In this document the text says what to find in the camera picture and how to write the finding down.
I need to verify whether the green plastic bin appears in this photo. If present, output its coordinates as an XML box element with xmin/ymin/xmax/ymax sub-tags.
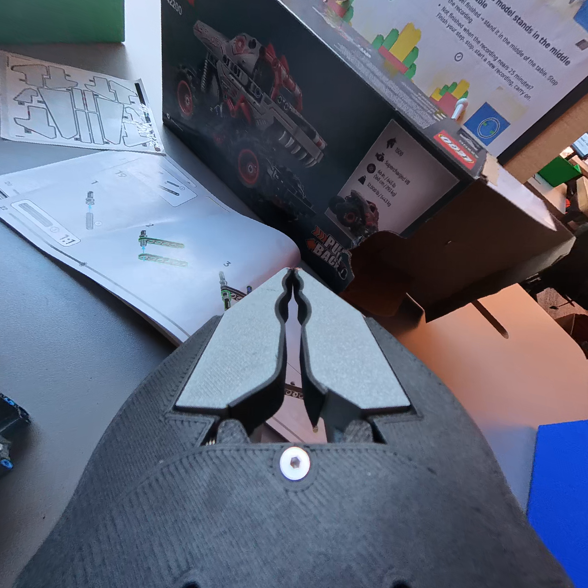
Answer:
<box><xmin>0</xmin><ymin>0</ymin><xmax>126</xmax><ymax>44</ymax></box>
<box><xmin>537</xmin><ymin>156</ymin><xmax>583</xmax><ymax>187</ymax></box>

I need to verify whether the partly built lego model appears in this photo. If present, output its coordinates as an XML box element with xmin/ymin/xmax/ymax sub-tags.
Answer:
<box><xmin>0</xmin><ymin>393</ymin><xmax>32</xmax><ymax>478</ymax></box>

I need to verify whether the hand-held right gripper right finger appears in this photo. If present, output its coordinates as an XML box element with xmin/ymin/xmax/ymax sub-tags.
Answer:
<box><xmin>293</xmin><ymin>268</ymin><xmax>412</xmax><ymax>441</ymax></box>

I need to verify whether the wooden framed instruction poster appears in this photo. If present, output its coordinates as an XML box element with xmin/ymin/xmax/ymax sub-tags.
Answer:
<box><xmin>278</xmin><ymin>0</ymin><xmax>588</xmax><ymax>184</ymax></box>

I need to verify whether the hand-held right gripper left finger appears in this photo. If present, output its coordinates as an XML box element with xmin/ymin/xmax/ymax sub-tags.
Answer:
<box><xmin>175</xmin><ymin>268</ymin><xmax>295</xmax><ymax>436</ymax></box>

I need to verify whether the lego sticker sheet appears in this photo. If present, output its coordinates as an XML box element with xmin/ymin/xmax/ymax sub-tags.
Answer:
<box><xmin>0</xmin><ymin>50</ymin><xmax>166</xmax><ymax>154</ymax></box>

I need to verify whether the blue plastic bin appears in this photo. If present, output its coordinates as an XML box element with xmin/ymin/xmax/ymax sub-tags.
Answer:
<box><xmin>527</xmin><ymin>423</ymin><xmax>588</xmax><ymax>588</ymax></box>

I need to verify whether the black lego set box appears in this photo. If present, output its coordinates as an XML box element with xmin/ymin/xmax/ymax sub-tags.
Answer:
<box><xmin>161</xmin><ymin>0</ymin><xmax>577</xmax><ymax>322</ymax></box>

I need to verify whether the lego instruction booklet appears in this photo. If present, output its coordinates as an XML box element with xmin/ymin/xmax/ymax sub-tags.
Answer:
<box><xmin>0</xmin><ymin>151</ymin><xmax>318</xmax><ymax>444</ymax></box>

